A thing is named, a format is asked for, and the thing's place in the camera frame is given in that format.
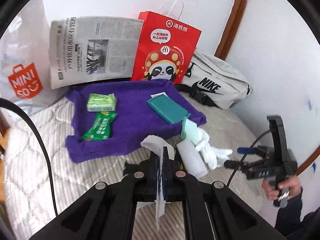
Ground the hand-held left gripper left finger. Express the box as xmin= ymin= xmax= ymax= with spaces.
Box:
xmin=29 ymin=153 xmax=162 ymax=240

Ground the person's right forearm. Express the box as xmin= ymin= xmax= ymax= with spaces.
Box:
xmin=274 ymin=187 xmax=320 ymax=240

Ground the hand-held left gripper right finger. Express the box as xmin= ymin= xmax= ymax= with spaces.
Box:
xmin=164 ymin=147 xmax=287 ymax=240

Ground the red paper bag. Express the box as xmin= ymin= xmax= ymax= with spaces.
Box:
xmin=130 ymin=0 xmax=202 ymax=85

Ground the purple towel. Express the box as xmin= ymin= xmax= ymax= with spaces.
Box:
xmin=64 ymin=79 xmax=207 ymax=163

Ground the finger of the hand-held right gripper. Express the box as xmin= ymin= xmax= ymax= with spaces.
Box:
xmin=236 ymin=146 xmax=269 ymax=157
xmin=223 ymin=159 xmax=253 ymax=173

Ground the teal dishcloth with label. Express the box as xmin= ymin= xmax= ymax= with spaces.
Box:
xmin=146 ymin=92 xmax=192 ymax=125

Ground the grey waist bag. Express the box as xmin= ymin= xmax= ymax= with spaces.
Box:
xmin=174 ymin=50 xmax=253 ymax=110

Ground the green tissue pack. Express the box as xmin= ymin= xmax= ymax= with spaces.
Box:
xmin=86 ymin=93 xmax=118 ymax=112

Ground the person's right hand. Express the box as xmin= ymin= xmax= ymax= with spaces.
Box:
xmin=262 ymin=175 xmax=303 ymax=202

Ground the white glove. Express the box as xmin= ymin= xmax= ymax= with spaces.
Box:
xmin=195 ymin=127 xmax=233 ymax=170

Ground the folded newspaper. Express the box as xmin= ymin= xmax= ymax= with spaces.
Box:
xmin=49 ymin=15 xmax=145 ymax=90

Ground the white plastic shopping bag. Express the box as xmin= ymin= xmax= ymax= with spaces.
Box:
xmin=0 ymin=0 xmax=73 ymax=117

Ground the brown wooden door frame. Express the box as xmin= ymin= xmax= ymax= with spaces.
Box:
xmin=214 ymin=0 xmax=252 ymax=60

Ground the green snack packet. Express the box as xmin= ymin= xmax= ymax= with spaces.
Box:
xmin=81 ymin=112 xmax=118 ymax=142

